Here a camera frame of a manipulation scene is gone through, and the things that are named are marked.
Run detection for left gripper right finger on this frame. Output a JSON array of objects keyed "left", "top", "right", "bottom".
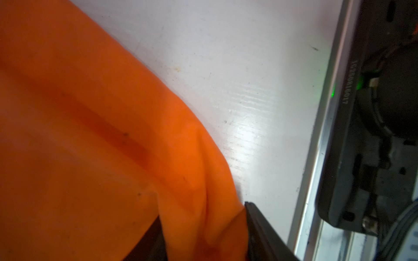
[{"left": 244, "top": 202, "right": 298, "bottom": 261}]

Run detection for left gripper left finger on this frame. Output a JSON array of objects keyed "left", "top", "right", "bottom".
[{"left": 123, "top": 216, "right": 168, "bottom": 261}]

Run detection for orange shorts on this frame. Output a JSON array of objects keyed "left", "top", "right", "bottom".
[{"left": 1, "top": 1, "right": 248, "bottom": 261}]

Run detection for aluminium rail front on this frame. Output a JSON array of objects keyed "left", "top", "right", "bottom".
[{"left": 287, "top": 1, "right": 362, "bottom": 261}]

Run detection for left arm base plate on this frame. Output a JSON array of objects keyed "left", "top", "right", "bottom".
[{"left": 316, "top": 1, "right": 418, "bottom": 235}]

